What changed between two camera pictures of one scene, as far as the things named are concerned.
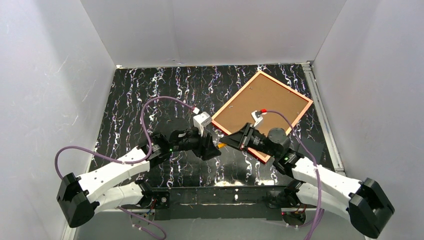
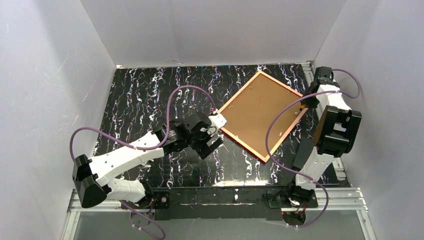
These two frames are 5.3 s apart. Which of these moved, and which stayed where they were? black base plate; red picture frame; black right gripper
Moved: black right gripper
Stayed: black base plate; red picture frame
